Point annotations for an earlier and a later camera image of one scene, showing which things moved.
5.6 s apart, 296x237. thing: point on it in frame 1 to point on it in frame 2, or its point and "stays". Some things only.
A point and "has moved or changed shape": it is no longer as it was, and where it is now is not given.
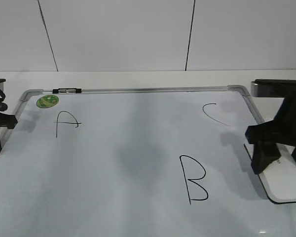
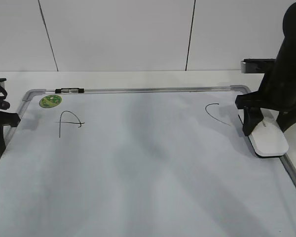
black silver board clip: x=66 y=90 stays
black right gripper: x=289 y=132 to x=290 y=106
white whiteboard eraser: x=284 y=181 has moved or changed shape
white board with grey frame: x=144 y=162 stays
